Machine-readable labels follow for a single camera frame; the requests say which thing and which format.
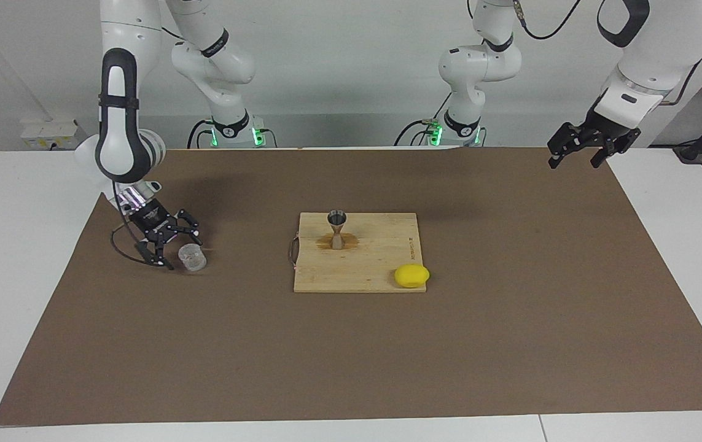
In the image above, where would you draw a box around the black left base cable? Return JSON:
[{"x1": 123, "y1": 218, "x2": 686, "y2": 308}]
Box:
[{"x1": 392, "y1": 118, "x2": 432, "y2": 147}]

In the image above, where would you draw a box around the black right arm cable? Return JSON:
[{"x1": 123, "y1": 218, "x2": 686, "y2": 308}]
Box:
[{"x1": 110, "y1": 180, "x2": 162, "y2": 266}]

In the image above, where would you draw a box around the brown table mat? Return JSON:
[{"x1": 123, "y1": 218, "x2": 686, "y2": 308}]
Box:
[{"x1": 0, "y1": 146, "x2": 702, "y2": 427}]

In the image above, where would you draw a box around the black right base cable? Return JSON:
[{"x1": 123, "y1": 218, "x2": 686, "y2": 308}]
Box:
[{"x1": 187, "y1": 119, "x2": 217, "y2": 150}]

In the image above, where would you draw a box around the yellow lemon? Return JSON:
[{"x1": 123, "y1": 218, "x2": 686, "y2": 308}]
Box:
[{"x1": 394, "y1": 264, "x2": 431, "y2": 289}]

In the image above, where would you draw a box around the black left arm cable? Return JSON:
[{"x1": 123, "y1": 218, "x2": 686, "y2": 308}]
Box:
[{"x1": 467, "y1": 0, "x2": 702, "y2": 111}]

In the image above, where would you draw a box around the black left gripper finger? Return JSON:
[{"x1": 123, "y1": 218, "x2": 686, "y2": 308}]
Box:
[
  {"x1": 547, "y1": 122, "x2": 587, "y2": 170},
  {"x1": 589, "y1": 136, "x2": 626, "y2": 170}
]

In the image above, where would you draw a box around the black base cable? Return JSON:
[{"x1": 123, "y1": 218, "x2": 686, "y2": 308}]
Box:
[
  {"x1": 392, "y1": 118, "x2": 432, "y2": 147},
  {"x1": 187, "y1": 119, "x2": 217, "y2": 150}
]

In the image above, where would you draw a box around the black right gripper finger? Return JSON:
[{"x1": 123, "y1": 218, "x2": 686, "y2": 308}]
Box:
[
  {"x1": 166, "y1": 209, "x2": 203, "y2": 241},
  {"x1": 135, "y1": 236, "x2": 175, "y2": 271}
]

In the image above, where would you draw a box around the wooden cutting board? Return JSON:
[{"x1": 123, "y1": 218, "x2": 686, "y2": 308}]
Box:
[{"x1": 289, "y1": 212, "x2": 427, "y2": 293}]

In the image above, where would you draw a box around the clear glass cup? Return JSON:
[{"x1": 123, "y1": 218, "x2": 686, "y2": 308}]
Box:
[{"x1": 177, "y1": 242, "x2": 208, "y2": 273}]

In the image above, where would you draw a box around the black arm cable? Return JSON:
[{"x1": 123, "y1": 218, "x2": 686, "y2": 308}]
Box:
[
  {"x1": 467, "y1": 0, "x2": 702, "y2": 111},
  {"x1": 110, "y1": 180, "x2": 162, "y2": 266}
]

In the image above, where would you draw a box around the white power strip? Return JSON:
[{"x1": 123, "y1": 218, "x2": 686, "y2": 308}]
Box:
[{"x1": 19, "y1": 119, "x2": 92, "y2": 150}]

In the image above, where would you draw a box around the steel double jigger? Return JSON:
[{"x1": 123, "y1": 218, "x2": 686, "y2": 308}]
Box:
[{"x1": 327, "y1": 209, "x2": 348, "y2": 251}]

